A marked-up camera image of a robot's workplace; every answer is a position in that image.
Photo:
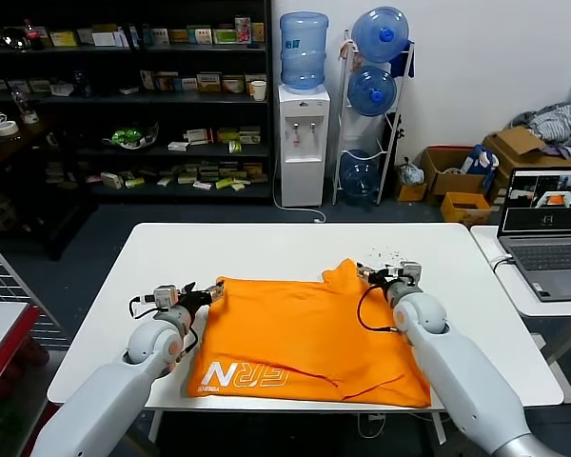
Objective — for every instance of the dark blue bottle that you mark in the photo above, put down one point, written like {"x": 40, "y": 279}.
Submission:
{"x": 82, "y": 84}

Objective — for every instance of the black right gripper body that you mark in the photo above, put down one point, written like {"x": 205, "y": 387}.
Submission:
{"x": 383, "y": 277}

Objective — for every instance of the dark blue hanging cloth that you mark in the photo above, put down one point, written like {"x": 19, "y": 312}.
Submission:
{"x": 403, "y": 60}

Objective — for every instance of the large white carton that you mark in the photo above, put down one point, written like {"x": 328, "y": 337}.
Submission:
{"x": 107, "y": 38}

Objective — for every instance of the grey laptop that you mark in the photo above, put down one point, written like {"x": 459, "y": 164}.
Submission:
{"x": 547, "y": 258}

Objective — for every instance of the flat white medicine box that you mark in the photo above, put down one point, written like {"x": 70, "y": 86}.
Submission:
{"x": 179, "y": 146}

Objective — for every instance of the cola bottle red cap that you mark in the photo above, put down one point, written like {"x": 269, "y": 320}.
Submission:
{"x": 34, "y": 36}

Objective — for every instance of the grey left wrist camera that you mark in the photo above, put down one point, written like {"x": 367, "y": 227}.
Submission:
{"x": 164, "y": 296}

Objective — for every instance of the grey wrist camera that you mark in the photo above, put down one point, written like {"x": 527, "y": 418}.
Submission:
{"x": 164, "y": 296}
{"x": 409, "y": 271}

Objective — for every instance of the orange cardboard box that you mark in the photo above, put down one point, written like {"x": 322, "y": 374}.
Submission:
{"x": 467, "y": 211}

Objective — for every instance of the dark wooden desk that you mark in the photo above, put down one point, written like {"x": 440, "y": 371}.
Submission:
{"x": 9, "y": 151}

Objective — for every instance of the pile of grey clothes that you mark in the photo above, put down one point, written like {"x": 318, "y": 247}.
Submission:
{"x": 555, "y": 123}

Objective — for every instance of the red edged white table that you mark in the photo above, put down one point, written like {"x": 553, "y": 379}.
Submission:
{"x": 0, "y": 333}

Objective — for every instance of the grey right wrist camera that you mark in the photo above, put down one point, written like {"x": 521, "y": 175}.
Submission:
{"x": 409, "y": 271}

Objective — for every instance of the small yellow cardboard box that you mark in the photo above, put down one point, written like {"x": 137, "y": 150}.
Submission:
{"x": 410, "y": 193}

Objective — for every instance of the large white table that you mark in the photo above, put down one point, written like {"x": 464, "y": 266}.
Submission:
{"x": 290, "y": 247}

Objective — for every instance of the yellow medicine box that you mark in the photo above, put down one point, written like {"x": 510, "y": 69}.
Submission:
{"x": 64, "y": 38}

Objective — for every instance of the black shelf unit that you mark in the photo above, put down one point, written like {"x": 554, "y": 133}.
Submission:
{"x": 124, "y": 99}

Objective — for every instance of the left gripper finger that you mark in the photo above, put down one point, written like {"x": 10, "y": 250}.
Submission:
{"x": 216, "y": 291}
{"x": 189, "y": 288}

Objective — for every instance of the small white side table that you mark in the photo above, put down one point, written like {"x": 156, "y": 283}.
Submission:
{"x": 490, "y": 246}

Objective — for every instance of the white red medicine box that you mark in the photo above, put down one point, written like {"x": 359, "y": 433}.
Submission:
{"x": 201, "y": 137}

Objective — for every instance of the shiny glass bowl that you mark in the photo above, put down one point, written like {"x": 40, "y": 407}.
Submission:
{"x": 13, "y": 40}

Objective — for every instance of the open brown cardboard box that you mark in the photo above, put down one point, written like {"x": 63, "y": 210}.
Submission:
{"x": 450, "y": 182}

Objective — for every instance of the white tape roll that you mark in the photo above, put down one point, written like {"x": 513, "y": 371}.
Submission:
{"x": 4, "y": 127}

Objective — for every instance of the white paper cup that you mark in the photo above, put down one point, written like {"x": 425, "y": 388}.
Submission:
{"x": 259, "y": 90}

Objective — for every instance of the crumpled plastic bag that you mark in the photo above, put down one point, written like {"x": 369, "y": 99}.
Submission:
{"x": 411, "y": 172}

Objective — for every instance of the white jug rack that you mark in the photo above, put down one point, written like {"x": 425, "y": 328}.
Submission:
{"x": 339, "y": 142}

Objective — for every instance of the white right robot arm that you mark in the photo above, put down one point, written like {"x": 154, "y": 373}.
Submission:
{"x": 457, "y": 366}

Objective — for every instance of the black stand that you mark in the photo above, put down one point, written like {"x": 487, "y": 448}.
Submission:
{"x": 395, "y": 137}

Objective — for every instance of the orange t-shirt with white print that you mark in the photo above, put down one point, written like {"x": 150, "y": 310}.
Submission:
{"x": 304, "y": 333}

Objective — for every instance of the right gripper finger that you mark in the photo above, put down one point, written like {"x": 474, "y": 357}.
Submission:
{"x": 364, "y": 270}
{"x": 365, "y": 279}

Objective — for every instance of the white water dispenser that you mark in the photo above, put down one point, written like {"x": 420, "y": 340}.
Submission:
{"x": 304, "y": 156}

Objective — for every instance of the blue white bag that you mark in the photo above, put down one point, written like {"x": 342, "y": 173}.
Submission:
{"x": 479, "y": 161}

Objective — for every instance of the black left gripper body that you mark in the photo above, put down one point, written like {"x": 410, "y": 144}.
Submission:
{"x": 192, "y": 300}

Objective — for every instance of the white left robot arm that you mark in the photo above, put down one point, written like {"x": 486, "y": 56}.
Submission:
{"x": 109, "y": 395}

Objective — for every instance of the clear plastic bottle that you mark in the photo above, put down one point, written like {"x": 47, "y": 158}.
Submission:
{"x": 26, "y": 107}

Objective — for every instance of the bowl with green items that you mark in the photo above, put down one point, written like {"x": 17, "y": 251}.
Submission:
{"x": 129, "y": 138}

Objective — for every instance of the pink medicine box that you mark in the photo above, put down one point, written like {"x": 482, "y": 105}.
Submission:
{"x": 243, "y": 30}

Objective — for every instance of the blue water jug on dispenser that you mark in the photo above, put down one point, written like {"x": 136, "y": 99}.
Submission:
{"x": 304, "y": 51}

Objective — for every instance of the large brown cardboard box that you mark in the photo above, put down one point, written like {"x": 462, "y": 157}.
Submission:
{"x": 517, "y": 142}

